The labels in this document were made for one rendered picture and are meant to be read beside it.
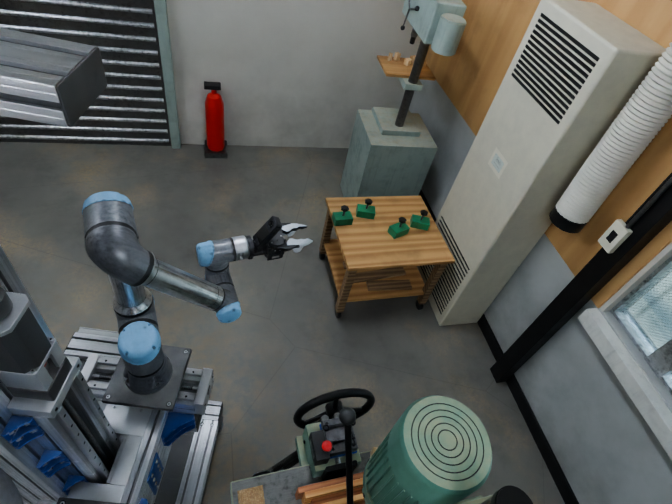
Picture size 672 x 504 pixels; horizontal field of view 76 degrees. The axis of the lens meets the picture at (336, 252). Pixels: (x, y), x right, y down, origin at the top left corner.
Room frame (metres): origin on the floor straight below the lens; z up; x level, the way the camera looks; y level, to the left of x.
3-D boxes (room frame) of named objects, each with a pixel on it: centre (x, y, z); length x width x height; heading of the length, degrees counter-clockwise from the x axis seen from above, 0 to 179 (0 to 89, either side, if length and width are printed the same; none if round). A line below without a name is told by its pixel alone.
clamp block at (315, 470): (0.48, -0.13, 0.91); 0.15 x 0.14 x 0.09; 115
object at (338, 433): (0.48, -0.13, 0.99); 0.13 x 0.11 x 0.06; 115
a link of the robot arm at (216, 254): (0.85, 0.36, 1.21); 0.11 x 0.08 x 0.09; 124
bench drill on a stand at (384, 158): (2.74, -0.20, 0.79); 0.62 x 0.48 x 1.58; 21
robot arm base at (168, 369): (0.60, 0.51, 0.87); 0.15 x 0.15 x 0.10
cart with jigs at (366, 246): (1.93, -0.26, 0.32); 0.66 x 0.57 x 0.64; 114
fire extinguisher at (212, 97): (2.90, 1.19, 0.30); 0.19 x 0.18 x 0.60; 23
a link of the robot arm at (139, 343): (0.60, 0.51, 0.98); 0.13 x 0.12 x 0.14; 34
